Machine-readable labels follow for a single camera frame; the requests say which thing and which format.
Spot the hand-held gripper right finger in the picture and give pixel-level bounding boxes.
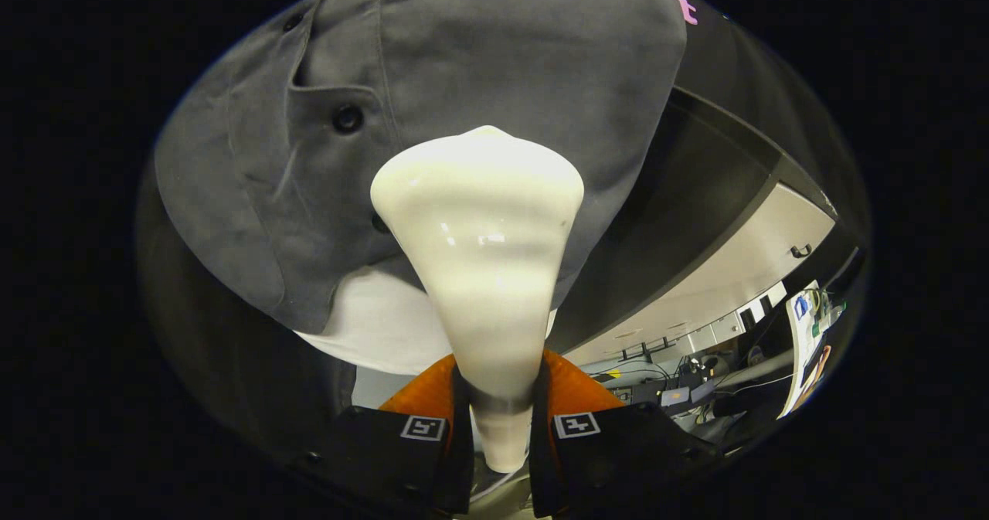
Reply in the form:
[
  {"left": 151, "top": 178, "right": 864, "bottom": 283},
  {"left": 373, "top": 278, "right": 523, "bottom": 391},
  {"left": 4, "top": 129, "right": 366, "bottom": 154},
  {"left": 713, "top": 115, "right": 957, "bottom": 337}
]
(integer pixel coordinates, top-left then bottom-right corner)
[{"left": 529, "top": 348, "right": 723, "bottom": 519}]

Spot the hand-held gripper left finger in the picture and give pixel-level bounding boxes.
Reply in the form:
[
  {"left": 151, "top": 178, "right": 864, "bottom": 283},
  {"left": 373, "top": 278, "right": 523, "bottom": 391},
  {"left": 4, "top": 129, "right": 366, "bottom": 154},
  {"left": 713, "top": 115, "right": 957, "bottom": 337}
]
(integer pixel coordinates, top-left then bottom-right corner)
[{"left": 290, "top": 352, "right": 474, "bottom": 518}]

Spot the grey button-up shirt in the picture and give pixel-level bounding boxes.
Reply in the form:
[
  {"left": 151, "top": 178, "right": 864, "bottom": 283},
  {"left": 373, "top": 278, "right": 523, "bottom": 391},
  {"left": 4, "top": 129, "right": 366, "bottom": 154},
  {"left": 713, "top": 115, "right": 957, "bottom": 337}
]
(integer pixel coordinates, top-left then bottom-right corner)
[{"left": 155, "top": 0, "right": 688, "bottom": 335}]

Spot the white mannequin torso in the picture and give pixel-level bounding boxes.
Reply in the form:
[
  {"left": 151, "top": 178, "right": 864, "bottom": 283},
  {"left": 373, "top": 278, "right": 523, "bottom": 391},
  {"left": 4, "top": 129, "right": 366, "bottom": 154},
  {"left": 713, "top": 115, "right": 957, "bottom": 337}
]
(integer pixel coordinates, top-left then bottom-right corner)
[{"left": 297, "top": 261, "right": 557, "bottom": 376}]

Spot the grey cabinet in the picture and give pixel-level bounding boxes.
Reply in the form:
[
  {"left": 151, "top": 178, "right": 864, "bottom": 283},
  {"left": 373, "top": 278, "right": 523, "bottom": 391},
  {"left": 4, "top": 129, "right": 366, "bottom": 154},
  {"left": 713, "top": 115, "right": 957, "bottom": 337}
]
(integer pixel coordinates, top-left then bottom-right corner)
[{"left": 545, "top": 86, "right": 839, "bottom": 366}]

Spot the white desk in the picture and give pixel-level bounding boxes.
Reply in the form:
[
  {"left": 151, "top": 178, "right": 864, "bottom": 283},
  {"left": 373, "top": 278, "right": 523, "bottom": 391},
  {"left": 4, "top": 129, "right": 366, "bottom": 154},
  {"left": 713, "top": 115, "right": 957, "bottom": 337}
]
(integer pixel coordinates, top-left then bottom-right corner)
[{"left": 777, "top": 279, "right": 847, "bottom": 419}]

